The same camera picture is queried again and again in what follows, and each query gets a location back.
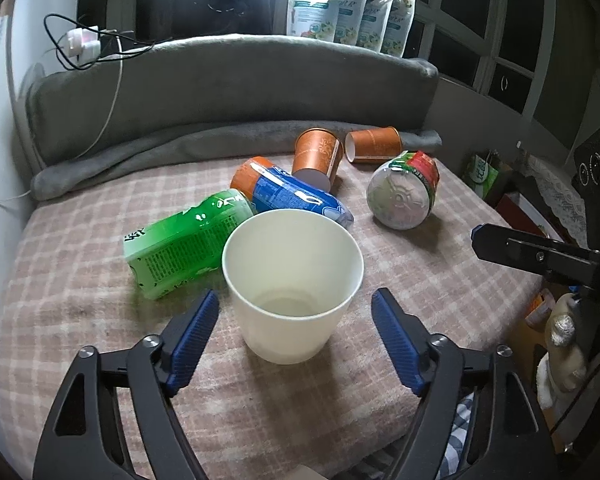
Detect person's right hand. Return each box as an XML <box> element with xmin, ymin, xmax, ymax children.
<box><xmin>544</xmin><ymin>294</ymin><xmax>590</xmax><ymax>392</ymax></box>

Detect red box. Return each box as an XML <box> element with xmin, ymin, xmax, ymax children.
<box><xmin>494</xmin><ymin>191</ymin><xmax>552</xmax><ymax>237</ymax></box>

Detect green red cup clear lid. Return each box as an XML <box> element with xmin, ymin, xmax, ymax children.
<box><xmin>366</xmin><ymin>150</ymin><xmax>440</xmax><ymax>231</ymax></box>

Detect white lace cloth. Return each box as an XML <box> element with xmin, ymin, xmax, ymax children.
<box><xmin>521</xmin><ymin>154</ymin><xmax>589</xmax><ymax>247</ymax></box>

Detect white floral refill pouch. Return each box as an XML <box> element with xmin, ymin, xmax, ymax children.
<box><xmin>356</xmin><ymin>0</ymin><xmax>397</xmax><ymax>54</ymax></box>
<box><xmin>286</xmin><ymin>0</ymin><xmax>352</xmax><ymax>41</ymax></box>
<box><xmin>330</xmin><ymin>0</ymin><xmax>374</xmax><ymax>45</ymax></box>
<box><xmin>380</xmin><ymin>0</ymin><xmax>417</xmax><ymax>59</ymax></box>

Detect white cable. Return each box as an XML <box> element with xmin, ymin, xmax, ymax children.
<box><xmin>0</xmin><ymin>57</ymin><xmax>126</xmax><ymax>206</ymax></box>

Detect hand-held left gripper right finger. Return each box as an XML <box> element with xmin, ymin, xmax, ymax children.
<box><xmin>371</xmin><ymin>287</ymin><xmax>556</xmax><ymax>480</ymax></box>

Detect white charger with cables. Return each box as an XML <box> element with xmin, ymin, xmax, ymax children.
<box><xmin>43</xmin><ymin>13</ymin><xmax>154</xmax><ymax>71</ymax></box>

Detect orange paper cup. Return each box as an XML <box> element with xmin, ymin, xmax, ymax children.
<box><xmin>292</xmin><ymin>128</ymin><xmax>342</xmax><ymax>192</ymax></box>
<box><xmin>344</xmin><ymin>126</ymin><xmax>404</xmax><ymax>165</ymax></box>

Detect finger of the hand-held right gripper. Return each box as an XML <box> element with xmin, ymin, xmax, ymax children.
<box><xmin>471</xmin><ymin>222</ymin><xmax>600</xmax><ymax>287</ymax></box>

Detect blue and orange bottle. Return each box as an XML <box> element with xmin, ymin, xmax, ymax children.
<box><xmin>230</xmin><ymin>156</ymin><xmax>355</xmax><ymax>231</ymax></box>

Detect white power adapter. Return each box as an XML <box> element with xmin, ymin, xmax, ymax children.
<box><xmin>62</xmin><ymin>27</ymin><xmax>104</xmax><ymax>64</ymax></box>

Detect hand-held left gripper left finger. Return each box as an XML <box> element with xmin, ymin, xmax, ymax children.
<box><xmin>32</xmin><ymin>289</ymin><xmax>221</xmax><ymax>480</ymax></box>

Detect grey blanket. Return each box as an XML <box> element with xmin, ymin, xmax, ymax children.
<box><xmin>25</xmin><ymin>33</ymin><xmax>441</xmax><ymax>202</ymax></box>

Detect green carton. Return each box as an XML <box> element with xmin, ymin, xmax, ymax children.
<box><xmin>467</xmin><ymin>152</ymin><xmax>502</xmax><ymax>199</ymax></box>

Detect white paper cup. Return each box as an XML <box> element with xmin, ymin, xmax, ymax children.
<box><xmin>222</xmin><ymin>210</ymin><xmax>365</xmax><ymax>365</ymax></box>

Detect blue white checked cloth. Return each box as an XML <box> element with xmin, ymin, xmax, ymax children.
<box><xmin>442</xmin><ymin>389</ymin><xmax>477</xmax><ymax>468</ymax></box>

